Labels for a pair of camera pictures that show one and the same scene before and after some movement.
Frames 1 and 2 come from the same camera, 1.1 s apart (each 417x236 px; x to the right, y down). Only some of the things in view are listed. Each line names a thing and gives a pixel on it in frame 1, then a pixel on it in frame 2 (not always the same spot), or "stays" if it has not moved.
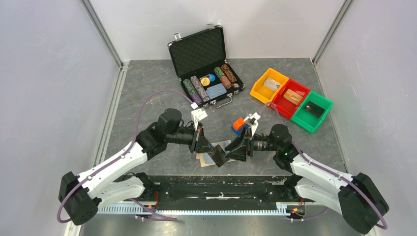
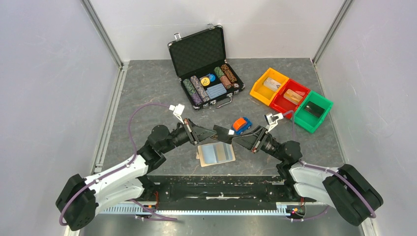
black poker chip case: [206, 76] stays
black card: [314, 109] stays
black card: [219, 157] -> [222, 134]
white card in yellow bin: [271, 84] stays
